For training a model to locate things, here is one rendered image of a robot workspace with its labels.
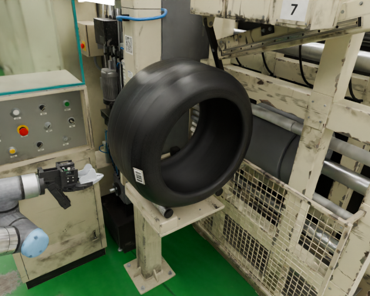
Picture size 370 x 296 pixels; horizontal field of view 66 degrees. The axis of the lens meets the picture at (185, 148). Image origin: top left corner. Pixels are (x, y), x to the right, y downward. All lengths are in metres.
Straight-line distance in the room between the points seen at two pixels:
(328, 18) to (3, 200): 1.10
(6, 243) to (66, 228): 1.12
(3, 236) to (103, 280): 1.36
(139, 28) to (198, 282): 1.62
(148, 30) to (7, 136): 0.88
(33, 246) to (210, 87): 0.73
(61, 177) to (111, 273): 1.32
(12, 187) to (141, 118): 0.43
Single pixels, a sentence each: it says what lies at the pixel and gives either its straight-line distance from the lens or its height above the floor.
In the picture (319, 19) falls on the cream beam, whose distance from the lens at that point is 1.01.
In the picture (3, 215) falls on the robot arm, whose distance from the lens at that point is 1.02.
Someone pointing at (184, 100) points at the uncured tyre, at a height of 1.41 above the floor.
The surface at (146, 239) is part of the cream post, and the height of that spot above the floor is 0.38.
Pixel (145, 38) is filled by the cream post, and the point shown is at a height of 1.54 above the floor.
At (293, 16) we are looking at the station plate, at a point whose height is 1.67.
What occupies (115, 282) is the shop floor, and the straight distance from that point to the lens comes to 2.17.
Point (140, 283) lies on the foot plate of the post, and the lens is 2.13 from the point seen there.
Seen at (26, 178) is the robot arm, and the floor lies 1.21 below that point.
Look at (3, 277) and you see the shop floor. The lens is 2.43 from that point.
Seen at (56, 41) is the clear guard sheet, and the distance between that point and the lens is 1.57.
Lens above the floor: 1.73
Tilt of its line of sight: 29 degrees down
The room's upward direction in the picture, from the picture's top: 3 degrees clockwise
